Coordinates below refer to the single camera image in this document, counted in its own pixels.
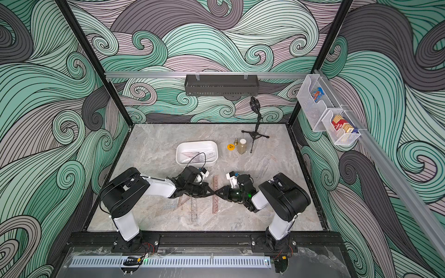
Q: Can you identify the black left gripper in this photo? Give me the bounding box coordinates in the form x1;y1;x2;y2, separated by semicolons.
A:
184;183;216;199

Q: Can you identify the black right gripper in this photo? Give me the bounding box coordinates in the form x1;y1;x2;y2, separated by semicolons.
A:
217;184;249;201

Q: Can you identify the pink triangle ruler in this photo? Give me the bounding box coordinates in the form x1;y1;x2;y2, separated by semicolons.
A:
177;196;190;209
180;151;200;161

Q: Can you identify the blue triangle ruler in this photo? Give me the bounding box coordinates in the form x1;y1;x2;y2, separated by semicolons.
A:
162;200;178;212

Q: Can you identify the clear stencil ruler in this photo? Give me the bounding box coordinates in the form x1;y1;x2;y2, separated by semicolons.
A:
195;149;216;161

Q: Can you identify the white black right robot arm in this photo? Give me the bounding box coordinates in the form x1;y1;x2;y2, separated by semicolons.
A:
214;172;311;252

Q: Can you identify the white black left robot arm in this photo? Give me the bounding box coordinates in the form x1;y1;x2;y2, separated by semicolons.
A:
99;166;214;242

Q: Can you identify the white plastic storage box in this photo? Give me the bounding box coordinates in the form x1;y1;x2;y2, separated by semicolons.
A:
176;141;219;167

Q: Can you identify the clear jar with liquid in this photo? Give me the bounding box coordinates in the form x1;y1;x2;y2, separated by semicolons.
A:
237;139;247;155

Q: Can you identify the black tripod stand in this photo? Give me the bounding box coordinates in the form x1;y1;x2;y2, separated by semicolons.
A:
242;96;270;153

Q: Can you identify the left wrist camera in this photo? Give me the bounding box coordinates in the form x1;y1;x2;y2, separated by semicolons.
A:
181;166;210;184

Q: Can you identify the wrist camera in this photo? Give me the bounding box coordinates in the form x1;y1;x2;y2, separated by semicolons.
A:
226;171;239;189
181;166;210;184

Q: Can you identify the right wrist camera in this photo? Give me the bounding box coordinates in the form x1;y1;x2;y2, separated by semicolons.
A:
226;171;239;189

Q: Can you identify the white slotted cable duct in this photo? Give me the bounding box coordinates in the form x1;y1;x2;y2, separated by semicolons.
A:
68;256;272;269

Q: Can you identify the black wall shelf tray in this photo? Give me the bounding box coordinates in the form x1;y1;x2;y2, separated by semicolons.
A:
184;75;260;97

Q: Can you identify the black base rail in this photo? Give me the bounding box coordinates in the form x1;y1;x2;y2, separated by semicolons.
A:
67;231;344;254

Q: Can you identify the clear wall bin upper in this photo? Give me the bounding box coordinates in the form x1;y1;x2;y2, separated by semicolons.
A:
297;74;342;132

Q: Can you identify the clear wall bin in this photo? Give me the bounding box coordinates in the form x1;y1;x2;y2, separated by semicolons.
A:
297;74;342;132
321;108;365;147

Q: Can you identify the clear wall bin lower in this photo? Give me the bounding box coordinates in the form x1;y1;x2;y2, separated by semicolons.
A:
321;108;365;147

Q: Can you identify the aluminium rail back wall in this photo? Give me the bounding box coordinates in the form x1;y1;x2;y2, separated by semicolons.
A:
104;71;309;79

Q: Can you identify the aluminium rail wall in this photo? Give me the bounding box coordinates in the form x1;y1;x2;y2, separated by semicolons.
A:
314;69;445;259
104;71;309;79

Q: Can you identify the aluminium rail right wall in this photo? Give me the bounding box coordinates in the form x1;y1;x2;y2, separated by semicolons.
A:
314;69;445;259

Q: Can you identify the black corner frame post right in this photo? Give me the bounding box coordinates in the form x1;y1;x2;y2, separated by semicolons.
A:
287;0;355;125

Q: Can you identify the black corner frame post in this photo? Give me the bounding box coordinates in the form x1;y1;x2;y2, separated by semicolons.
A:
55;0;134;128
287;0;355;125

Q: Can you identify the black corner frame post left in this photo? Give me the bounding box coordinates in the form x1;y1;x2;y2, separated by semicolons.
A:
55;0;134;128

